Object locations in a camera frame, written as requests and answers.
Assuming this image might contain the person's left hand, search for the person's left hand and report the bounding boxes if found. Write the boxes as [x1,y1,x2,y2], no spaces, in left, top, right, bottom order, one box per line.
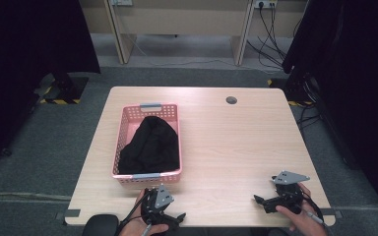
[119,188,170,236]

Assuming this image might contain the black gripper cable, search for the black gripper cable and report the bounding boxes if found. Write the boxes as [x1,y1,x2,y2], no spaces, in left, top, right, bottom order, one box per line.
[116,191,153,235]
[300,191,325,224]

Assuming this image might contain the person's right hand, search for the person's right hand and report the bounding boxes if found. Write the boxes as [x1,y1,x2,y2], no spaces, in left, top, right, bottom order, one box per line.
[275,182,329,236]

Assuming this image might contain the pink plastic basket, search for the pink plastic basket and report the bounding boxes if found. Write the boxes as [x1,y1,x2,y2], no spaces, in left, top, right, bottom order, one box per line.
[111,102,183,185]

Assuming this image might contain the white power strip with plugs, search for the white power strip with plugs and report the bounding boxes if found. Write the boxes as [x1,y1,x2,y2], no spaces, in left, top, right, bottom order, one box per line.
[253,0,279,10]

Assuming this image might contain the black cloth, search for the black cloth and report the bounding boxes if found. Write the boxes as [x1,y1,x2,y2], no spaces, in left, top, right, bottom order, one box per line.
[117,115,181,175]

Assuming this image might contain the black curtain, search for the black curtain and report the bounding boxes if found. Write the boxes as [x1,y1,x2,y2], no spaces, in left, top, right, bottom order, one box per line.
[0,0,101,170]
[281,0,378,224]

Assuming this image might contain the grey tape strip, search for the grey tape strip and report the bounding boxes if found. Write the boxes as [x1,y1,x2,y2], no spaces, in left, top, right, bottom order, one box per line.
[56,208,82,220]
[319,207,344,220]

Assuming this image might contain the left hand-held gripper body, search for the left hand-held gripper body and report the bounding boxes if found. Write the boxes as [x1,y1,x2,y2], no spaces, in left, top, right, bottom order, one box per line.
[140,183,180,230]

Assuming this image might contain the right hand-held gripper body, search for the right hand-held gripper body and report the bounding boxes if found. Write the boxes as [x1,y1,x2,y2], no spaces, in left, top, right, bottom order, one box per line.
[264,169,311,214]

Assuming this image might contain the black cables beside stand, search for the black cables beside stand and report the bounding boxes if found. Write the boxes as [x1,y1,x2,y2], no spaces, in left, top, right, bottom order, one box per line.
[295,101,324,133]

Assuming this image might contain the beige wooden desk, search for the beige wooden desk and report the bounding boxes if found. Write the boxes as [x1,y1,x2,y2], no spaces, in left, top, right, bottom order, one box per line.
[78,0,309,67]

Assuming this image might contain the silver cable plug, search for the silver cable plug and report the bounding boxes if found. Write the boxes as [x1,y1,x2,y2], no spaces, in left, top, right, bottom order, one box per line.
[140,222,154,236]
[304,210,325,226]

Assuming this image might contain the black padded chair part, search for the black padded chair part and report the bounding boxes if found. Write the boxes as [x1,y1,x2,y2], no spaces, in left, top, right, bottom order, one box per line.
[81,213,120,236]

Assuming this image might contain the thin white floor cable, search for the thin white floor cable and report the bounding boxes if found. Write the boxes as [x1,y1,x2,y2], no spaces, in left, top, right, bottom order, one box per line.
[124,32,279,75]

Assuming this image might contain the bundle of black floor cables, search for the bundle of black floor cables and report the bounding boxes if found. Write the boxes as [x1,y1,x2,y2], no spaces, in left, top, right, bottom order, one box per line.
[245,3,301,72]

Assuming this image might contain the black stand base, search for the black stand base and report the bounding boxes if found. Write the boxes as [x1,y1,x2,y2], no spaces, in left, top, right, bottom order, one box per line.
[32,72,90,106]

